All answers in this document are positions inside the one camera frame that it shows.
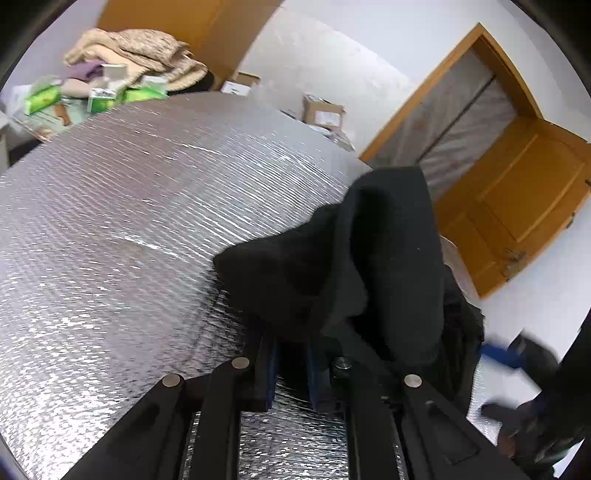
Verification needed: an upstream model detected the green tissue pack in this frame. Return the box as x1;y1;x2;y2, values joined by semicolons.
24;86;61;116

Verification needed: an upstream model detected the orange wooden wardrobe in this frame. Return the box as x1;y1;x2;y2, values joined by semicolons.
97;0;281;86

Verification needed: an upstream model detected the green white carton box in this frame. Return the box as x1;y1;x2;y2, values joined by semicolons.
87;88;117;114

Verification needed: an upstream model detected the brown cardboard box with label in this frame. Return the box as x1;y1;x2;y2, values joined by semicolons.
304;94;345;130

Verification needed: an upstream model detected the beige floral blanket pile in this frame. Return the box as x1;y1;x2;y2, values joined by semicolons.
64;28;208;93

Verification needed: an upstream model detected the translucent plastic door curtain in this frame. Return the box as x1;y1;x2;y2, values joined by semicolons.
370;50;517;201

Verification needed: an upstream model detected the orange wooden door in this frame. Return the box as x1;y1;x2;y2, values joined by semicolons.
435;117;590;298

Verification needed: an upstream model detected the white small cardboard box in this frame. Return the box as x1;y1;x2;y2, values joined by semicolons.
221;71;260;96

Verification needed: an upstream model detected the black garment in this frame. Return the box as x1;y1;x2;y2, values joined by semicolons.
213;167;484;412

